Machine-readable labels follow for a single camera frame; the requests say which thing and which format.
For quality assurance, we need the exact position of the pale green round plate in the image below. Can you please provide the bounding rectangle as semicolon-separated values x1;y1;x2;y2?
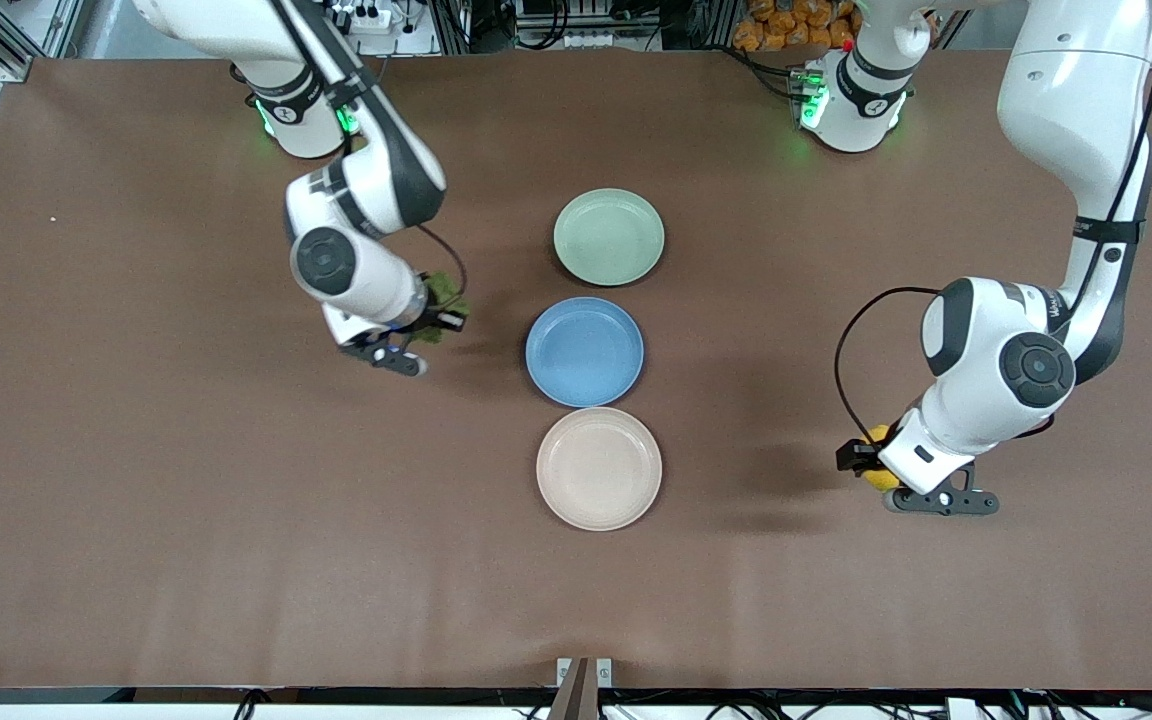
553;188;666;287

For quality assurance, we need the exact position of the blue round plate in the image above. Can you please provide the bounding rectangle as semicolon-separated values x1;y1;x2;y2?
525;296;645;408

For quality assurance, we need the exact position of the grey camera mast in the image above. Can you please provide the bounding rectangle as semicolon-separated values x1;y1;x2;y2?
548;657;602;720

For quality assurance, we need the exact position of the white power strip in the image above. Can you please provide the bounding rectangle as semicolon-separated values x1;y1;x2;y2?
329;3;394;33

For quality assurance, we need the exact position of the green lettuce leaf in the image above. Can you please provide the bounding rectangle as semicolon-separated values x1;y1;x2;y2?
414;270;469;349

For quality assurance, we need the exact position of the bag of oranges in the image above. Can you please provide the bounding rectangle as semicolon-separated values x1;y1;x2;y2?
733;0;862;53

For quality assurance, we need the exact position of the background equipment rack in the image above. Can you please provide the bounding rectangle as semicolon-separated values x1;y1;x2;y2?
431;0;737;53

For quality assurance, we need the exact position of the silver mast bracket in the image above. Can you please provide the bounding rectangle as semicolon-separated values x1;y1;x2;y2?
556;657;613;689

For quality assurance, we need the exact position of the pale beige round plate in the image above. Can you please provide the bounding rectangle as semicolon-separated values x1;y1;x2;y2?
536;406;664;532

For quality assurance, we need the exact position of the brown table cover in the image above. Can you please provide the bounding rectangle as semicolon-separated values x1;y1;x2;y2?
0;50;1152;691

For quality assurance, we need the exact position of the yellow lemon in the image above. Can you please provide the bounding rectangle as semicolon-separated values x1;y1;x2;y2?
861;424;903;492

